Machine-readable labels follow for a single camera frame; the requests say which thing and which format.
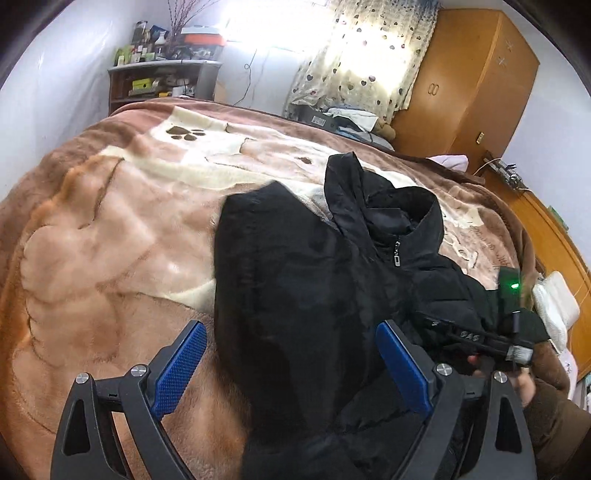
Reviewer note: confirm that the wooden wardrobe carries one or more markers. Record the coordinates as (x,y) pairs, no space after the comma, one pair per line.
(472,88)

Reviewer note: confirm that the pink white cloth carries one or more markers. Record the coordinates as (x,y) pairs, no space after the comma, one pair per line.
(454,162)

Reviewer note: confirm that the heart pattern cream curtain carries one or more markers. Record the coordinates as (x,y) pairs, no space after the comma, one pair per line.
(368,56)

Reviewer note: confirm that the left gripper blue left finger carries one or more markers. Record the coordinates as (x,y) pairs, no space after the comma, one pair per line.
(87,445)

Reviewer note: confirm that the dried branch bouquet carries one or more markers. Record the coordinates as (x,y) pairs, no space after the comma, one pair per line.
(180,13)

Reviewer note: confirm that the black box with papers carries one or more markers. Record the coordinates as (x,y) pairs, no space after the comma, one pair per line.
(352,123)

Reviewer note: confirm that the brown plush dog blanket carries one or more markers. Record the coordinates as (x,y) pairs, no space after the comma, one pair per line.
(106,246)

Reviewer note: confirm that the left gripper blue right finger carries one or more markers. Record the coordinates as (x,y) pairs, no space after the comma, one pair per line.
(473,428)

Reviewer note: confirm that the person brown sleeve forearm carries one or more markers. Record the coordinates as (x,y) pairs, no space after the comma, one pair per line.
(560,434)

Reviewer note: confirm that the orange white box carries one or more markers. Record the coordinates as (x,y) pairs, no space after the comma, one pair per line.
(203,42)

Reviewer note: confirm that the black puffer hooded jacket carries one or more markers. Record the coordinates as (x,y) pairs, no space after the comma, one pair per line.
(298,301)

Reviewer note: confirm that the brown teddy bear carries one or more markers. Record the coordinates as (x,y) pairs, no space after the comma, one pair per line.
(384,130)

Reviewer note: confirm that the person right hand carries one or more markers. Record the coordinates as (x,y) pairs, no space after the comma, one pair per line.
(521,379)

